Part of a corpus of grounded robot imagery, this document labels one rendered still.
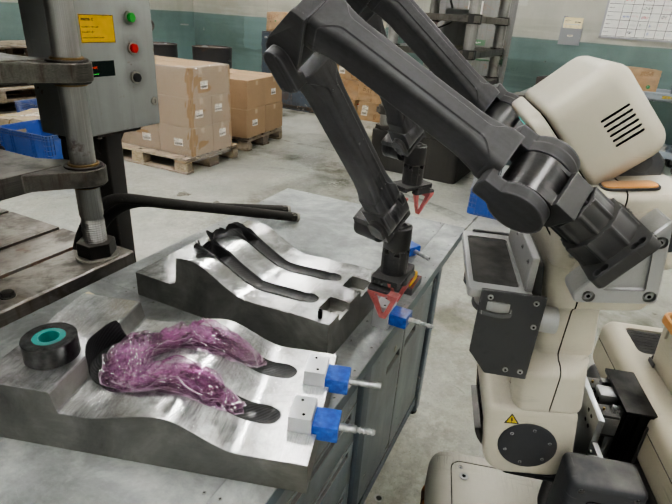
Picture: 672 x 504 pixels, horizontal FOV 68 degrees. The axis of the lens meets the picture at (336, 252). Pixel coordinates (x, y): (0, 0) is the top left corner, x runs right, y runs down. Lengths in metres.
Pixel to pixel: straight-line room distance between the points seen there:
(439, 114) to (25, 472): 0.76
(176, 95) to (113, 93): 3.28
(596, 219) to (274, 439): 0.53
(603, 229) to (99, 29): 1.32
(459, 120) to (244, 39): 8.85
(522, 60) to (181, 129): 4.54
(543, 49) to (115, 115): 6.32
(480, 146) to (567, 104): 0.17
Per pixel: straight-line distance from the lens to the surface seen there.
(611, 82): 0.79
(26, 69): 1.35
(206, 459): 0.80
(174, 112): 4.94
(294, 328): 1.01
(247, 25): 9.39
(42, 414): 0.89
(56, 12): 1.36
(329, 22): 0.68
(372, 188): 0.90
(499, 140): 0.67
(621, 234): 0.69
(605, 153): 0.81
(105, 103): 1.60
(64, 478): 0.88
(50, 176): 1.40
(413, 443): 2.02
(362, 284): 1.13
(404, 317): 1.10
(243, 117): 5.64
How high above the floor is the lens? 1.42
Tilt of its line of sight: 25 degrees down
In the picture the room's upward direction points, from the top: 4 degrees clockwise
